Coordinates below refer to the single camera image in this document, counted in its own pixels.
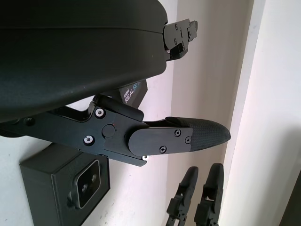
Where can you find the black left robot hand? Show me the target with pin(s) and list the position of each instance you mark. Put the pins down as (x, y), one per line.
(70, 47)

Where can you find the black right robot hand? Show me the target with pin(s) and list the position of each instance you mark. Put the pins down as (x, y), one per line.
(211, 200)

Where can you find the small silver RealSense camera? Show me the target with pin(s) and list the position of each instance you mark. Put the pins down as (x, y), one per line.
(88, 183)

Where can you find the black camera box base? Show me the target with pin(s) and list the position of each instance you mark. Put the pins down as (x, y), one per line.
(42, 188)

